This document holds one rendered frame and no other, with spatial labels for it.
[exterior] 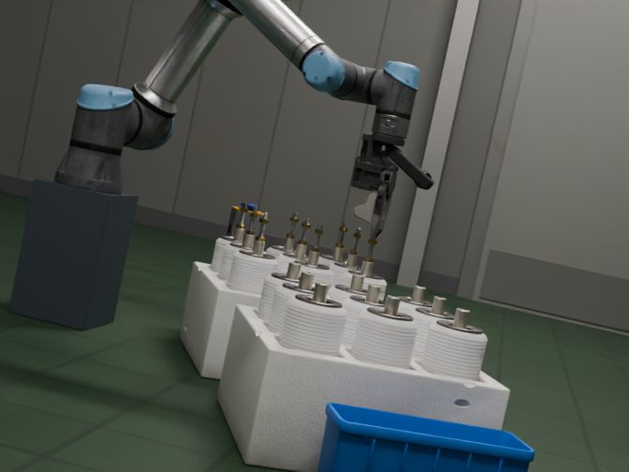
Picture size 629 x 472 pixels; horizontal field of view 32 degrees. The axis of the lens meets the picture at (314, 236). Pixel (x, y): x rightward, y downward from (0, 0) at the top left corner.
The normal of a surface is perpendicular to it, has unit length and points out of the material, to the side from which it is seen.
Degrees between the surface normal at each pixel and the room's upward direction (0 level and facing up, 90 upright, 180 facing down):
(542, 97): 90
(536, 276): 90
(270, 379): 90
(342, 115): 90
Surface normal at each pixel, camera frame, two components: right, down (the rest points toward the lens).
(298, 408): 0.20, 0.11
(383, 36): -0.18, 0.03
